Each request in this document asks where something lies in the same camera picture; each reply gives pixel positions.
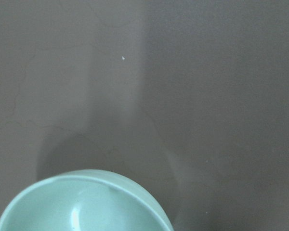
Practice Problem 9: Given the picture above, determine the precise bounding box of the green bowl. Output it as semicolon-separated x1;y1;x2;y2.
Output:
0;169;173;231

